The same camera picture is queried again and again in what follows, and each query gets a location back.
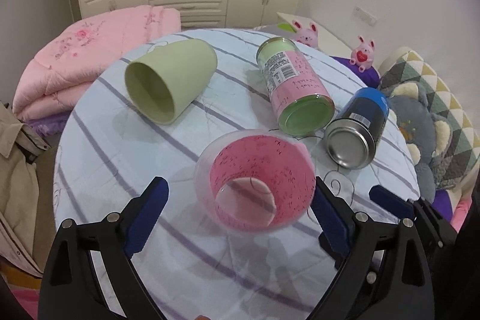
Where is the pink transparent plastic cup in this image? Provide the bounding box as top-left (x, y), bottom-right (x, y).
top-left (193, 129), bottom-right (316, 233)

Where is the green plastic cup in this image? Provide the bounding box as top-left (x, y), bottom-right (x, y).
top-left (124, 39), bottom-right (217, 124)

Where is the beige jacket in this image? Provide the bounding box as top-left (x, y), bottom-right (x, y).
top-left (1, 106), bottom-right (50, 277)

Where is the grey bear plush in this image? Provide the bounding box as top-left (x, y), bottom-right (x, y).
top-left (382, 81), bottom-right (452, 202)

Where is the blue black towel can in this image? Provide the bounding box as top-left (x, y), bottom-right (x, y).
top-left (323, 87), bottom-right (390, 170)

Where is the purple blanket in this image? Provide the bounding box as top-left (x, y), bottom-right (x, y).
top-left (333, 56), bottom-right (380, 88)

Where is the triangle patterned quilted pillow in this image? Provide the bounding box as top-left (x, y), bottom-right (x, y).
top-left (379, 47), bottom-right (479, 189)

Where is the pink green lidded can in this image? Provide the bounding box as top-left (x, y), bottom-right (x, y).
top-left (256, 37), bottom-right (335, 136)

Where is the pink bunny plush right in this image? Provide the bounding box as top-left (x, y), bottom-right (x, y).
top-left (350, 36), bottom-right (376, 73)

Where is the pink bunny plush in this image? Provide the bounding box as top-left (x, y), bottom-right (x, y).
top-left (292, 19), bottom-right (318, 49)
top-left (350, 36), bottom-right (376, 73)

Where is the white bench board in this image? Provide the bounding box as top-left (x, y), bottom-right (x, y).
top-left (277, 12), bottom-right (352, 58)

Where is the folded pink quilt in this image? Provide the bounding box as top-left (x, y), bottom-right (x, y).
top-left (12, 5), bottom-right (181, 122)

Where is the pink bunny plush left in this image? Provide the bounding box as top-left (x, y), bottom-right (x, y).
top-left (292, 19), bottom-right (318, 49)

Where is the white wall socket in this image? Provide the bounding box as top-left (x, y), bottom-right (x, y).
top-left (353, 7), bottom-right (377, 27)

